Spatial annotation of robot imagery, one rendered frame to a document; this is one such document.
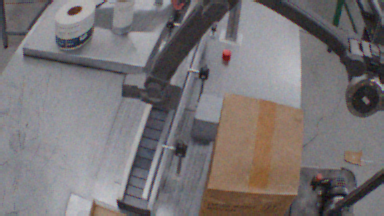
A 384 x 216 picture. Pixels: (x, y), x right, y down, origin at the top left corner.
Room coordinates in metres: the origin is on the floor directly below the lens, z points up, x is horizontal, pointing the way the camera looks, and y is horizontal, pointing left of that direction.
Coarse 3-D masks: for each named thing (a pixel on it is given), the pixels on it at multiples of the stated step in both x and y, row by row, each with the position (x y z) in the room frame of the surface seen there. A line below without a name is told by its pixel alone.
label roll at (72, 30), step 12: (84, 0) 1.41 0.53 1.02; (60, 12) 1.32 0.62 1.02; (72, 12) 1.36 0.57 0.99; (84, 12) 1.31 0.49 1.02; (60, 24) 1.23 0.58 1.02; (72, 24) 1.23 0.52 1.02; (84, 24) 1.27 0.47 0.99; (60, 36) 1.23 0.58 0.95; (72, 36) 1.23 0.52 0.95; (84, 36) 1.27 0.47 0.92; (72, 48) 1.23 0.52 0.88
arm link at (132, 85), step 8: (144, 72) 0.90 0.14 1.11; (128, 80) 0.87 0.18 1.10; (136, 80) 0.87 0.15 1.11; (144, 80) 0.88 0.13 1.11; (128, 88) 0.86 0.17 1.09; (136, 88) 0.86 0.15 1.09; (144, 88) 0.85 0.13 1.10; (152, 88) 0.82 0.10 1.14; (160, 88) 0.83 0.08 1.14; (128, 96) 0.86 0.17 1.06; (136, 96) 0.86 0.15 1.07; (160, 96) 0.83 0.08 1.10
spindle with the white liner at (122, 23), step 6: (120, 0) 1.34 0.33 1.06; (126, 0) 1.34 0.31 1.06; (132, 0) 1.36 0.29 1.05; (120, 6) 1.34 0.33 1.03; (126, 6) 1.34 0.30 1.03; (132, 6) 1.36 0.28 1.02; (114, 12) 1.35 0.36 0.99; (120, 12) 1.34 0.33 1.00; (126, 12) 1.34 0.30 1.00; (132, 12) 1.37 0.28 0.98; (114, 18) 1.35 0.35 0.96; (120, 18) 1.34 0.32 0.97; (126, 18) 1.34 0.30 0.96; (132, 18) 1.38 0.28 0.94; (114, 24) 1.35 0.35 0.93; (120, 24) 1.34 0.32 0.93; (126, 24) 1.35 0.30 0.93; (114, 30) 1.35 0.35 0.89; (120, 30) 1.34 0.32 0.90; (126, 30) 1.35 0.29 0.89
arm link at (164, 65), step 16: (224, 0) 0.76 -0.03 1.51; (192, 16) 0.80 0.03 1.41; (208, 16) 0.75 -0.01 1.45; (176, 32) 0.83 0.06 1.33; (192, 32) 0.80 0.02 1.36; (176, 48) 0.82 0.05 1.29; (192, 48) 0.82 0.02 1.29; (160, 64) 0.83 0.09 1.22; (176, 64) 0.83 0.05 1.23; (160, 80) 0.83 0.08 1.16
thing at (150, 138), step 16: (192, 64) 1.20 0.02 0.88; (160, 112) 0.97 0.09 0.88; (144, 128) 0.90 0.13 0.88; (160, 128) 0.91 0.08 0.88; (144, 144) 0.84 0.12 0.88; (144, 160) 0.78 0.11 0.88; (160, 160) 0.80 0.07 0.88; (144, 176) 0.72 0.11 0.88; (128, 192) 0.65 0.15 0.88; (144, 208) 0.60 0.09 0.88
